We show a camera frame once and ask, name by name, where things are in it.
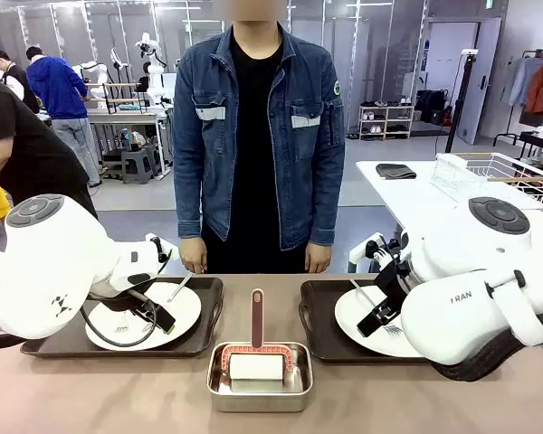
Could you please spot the person's right forearm denim sleeve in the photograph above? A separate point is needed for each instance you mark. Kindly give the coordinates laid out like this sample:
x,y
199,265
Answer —
x,y
189,194

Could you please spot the silver metal knife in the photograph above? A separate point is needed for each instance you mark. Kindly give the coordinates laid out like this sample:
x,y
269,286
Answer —
x,y
181,287
361,291

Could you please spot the white shoe rack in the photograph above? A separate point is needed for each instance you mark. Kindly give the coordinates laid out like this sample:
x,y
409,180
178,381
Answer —
x,y
384,119

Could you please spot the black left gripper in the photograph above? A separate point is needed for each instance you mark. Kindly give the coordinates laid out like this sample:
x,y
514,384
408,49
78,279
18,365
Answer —
x,y
142,302

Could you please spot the white door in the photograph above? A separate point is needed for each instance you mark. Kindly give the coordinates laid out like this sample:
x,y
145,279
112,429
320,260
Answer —
x,y
479,90

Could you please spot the black clothes rack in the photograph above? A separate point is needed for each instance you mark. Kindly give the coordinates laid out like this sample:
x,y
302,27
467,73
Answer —
x,y
531,53

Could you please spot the brown plastic serving tray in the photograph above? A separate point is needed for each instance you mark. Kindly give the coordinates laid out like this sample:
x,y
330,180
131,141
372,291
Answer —
x,y
319,325
208,294

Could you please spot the black tripod stand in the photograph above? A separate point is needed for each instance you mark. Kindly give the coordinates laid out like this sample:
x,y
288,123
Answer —
x,y
459,104

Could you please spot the white round plate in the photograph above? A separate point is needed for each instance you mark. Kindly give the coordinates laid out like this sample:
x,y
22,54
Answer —
x,y
350,316
187,312

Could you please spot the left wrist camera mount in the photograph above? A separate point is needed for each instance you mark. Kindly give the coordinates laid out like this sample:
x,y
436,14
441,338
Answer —
x,y
163,248

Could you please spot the grey plastic step stool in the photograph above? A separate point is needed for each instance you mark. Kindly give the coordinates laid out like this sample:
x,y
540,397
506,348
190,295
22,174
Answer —
x,y
138,165

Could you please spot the hanging light grey shirt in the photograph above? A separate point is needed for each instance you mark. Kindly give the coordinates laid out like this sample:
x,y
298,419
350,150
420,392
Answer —
x,y
518,79

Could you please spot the white background work table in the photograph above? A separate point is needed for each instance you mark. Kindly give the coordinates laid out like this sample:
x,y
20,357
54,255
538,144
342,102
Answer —
x,y
126,117

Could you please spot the person in denim jacket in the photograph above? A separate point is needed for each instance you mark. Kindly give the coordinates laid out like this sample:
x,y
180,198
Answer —
x,y
258,135

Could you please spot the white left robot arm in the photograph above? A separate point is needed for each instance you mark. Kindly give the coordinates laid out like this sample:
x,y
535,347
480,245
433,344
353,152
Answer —
x,y
50,271

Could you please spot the man in black t-shirt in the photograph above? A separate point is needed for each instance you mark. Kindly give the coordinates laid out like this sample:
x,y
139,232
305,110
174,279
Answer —
x,y
31,144

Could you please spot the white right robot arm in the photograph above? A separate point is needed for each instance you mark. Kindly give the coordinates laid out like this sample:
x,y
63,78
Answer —
x,y
457,316

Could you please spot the rectangular stainless steel container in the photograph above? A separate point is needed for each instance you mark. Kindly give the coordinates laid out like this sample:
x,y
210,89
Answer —
x,y
258,400

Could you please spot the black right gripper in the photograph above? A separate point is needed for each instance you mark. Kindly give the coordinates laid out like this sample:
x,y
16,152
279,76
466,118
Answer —
x,y
391,285

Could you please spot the man in blue sweater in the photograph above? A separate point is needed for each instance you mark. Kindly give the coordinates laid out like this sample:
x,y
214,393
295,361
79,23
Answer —
x,y
56,86

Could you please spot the black bags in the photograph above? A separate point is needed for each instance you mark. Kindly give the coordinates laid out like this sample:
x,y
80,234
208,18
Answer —
x,y
432,106

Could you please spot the silver metal fork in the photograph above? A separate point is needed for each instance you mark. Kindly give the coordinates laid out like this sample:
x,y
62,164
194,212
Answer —
x,y
393,332

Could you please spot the person's left forearm denim sleeve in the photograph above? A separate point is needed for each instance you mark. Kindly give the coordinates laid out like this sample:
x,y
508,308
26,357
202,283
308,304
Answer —
x,y
326,194

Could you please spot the small white background robot arm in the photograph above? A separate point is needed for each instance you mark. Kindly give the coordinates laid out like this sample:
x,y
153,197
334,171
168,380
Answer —
x,y
95,74

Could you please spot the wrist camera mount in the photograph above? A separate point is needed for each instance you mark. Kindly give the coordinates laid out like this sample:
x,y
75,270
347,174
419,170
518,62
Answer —
x,y
163,248
380,253

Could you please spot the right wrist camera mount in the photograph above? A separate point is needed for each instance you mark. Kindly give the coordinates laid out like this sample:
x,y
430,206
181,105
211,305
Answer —
x,y
380,253

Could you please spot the folded grey cloth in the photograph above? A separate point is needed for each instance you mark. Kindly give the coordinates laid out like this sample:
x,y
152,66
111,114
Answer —
x,y
394,172

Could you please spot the person's left hand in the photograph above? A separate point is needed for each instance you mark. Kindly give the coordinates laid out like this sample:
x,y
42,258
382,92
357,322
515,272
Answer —
x,y
319,258

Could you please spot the person's right hand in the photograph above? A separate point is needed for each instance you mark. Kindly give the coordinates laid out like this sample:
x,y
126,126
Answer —
x,y
193,255

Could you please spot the tall white background robot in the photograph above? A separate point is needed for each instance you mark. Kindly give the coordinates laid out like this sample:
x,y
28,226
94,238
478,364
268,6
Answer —
x,y
153,77

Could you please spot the man in black vest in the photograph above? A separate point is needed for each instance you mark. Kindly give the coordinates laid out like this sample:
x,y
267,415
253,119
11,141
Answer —
x,y
18,81

